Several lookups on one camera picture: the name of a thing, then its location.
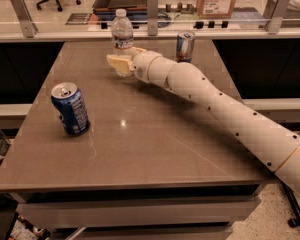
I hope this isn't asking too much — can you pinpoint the clear plastic water bottle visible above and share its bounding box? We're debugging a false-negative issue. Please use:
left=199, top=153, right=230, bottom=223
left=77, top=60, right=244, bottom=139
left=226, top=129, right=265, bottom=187
left=110, top=8, right=135, bottom=78

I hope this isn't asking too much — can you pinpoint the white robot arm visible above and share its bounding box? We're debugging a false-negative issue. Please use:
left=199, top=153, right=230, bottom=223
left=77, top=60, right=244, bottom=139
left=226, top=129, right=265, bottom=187
left=107, top=48, right=300, bottom=196

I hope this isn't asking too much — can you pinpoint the blue soda can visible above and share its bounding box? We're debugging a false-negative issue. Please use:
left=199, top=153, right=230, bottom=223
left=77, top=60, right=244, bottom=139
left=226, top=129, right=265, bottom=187
left=51, top=82, right=90, bottom=136

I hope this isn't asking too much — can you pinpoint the tall silver blue energy can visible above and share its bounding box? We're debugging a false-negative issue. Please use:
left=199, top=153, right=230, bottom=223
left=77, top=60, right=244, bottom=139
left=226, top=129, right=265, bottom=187
left=176, top=31, right=195, bottom=62

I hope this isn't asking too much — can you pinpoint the left metal railing post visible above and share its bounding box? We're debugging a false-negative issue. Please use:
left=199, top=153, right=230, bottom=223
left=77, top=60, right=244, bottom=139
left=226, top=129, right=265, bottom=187
left=10, top=0, right=37, bottom=38

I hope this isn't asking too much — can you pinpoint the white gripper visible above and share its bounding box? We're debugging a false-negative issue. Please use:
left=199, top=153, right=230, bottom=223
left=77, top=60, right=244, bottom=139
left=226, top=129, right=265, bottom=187
left=107, top=47, right=163, bottom=84

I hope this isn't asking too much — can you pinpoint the right metal railing post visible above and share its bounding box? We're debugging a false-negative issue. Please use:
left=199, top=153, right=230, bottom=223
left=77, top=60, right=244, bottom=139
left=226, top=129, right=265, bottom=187
left=265, top=0, right=290, bottom=34

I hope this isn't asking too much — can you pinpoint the middle metal railing post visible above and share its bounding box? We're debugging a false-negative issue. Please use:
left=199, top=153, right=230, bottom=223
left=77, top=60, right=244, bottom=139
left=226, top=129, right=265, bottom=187
left=147, top=0, right=158, bottom=36

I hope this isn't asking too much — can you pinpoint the black floor bar with wheel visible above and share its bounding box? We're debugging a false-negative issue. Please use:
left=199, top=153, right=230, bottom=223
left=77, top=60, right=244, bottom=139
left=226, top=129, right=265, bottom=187
left=281, top=182, right=300, bottom=228

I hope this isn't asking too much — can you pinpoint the metal railing post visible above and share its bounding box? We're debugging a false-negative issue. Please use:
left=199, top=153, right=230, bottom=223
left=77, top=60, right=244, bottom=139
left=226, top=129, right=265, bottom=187
left=147, top=0, right=158, bottom=36
left=265, top=0, right=290, bottom=34
left=10, top=0, right=37, bottom=38

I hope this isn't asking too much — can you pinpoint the cardboard box with label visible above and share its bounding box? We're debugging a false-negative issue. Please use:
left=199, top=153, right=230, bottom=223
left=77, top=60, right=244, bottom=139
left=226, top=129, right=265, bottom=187
left=196, top=0, right=236, bottom=19

